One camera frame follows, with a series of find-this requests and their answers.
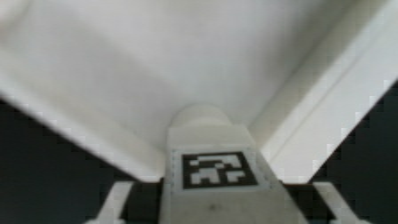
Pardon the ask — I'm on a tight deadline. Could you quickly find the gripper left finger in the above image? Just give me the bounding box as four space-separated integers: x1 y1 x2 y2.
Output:
84 181 134 224

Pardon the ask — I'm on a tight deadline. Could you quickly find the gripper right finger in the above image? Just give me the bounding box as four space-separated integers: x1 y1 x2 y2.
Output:
313 182 372 224

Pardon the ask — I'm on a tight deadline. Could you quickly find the white square table top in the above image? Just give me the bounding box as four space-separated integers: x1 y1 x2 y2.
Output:
0 0 398 183

